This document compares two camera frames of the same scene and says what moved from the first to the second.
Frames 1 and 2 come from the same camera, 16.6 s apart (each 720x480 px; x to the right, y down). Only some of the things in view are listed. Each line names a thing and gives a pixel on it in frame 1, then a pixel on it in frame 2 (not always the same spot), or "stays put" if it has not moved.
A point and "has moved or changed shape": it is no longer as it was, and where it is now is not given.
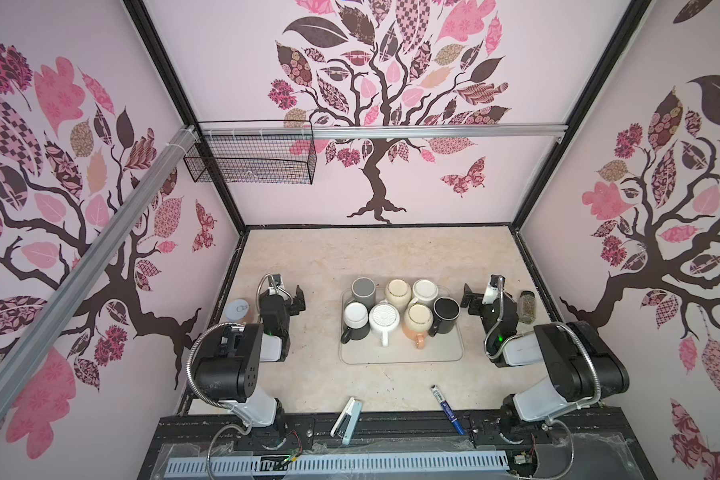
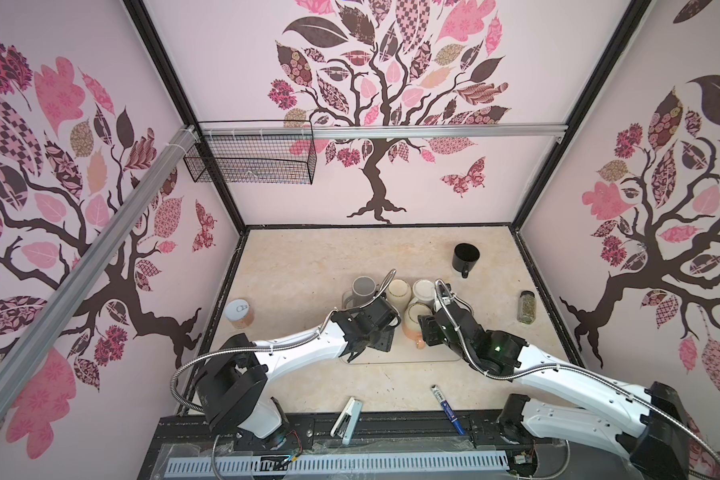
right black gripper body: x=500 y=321 -> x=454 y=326
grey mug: x=363 y=290 stays put
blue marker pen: x=447 y=409 stays put
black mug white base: x=356 y=321 has moved or changed shape
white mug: x=424 y=291 stays put
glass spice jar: x=527 y=307 stays put
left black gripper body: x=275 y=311 -> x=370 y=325
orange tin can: x=238 y=311 stays put
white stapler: x=346 y=424 stays put
